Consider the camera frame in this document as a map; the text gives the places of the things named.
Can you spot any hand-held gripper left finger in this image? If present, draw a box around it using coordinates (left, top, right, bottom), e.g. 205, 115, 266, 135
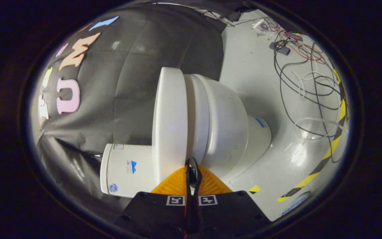
115, 165, 193, 239

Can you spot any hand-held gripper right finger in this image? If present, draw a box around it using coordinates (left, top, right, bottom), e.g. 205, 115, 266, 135
188, 157, 273, 239

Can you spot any white toilet lid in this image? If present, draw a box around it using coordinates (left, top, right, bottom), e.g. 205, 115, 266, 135
152, 67, 189, 187

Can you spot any white toilet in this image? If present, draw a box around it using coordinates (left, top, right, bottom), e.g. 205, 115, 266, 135
100, 74, 272, 198

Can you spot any white toilet seat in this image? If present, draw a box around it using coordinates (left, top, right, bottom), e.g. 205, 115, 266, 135
184, 74, 210, 165

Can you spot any round bluish disc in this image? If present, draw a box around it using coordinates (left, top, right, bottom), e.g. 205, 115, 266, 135
282, 192, 311, 215

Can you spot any black backdrop cloth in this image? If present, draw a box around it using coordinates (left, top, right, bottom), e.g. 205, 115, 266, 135
32, 0, 254, 229

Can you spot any small black device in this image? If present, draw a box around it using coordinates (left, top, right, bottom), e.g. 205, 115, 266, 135
269, 41, 291, 56

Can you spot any clear plastic wrap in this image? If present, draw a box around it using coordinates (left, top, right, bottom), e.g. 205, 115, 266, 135
252, 18, 275, 36

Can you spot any white floor cable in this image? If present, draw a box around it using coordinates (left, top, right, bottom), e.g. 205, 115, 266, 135
292, 71, 347, 140

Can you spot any black floor cable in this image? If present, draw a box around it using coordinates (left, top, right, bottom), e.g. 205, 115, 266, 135
273, 20, 345, 164

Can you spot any red wire bundle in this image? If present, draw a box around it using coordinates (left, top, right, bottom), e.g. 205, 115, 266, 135
271, 23, 328, 65

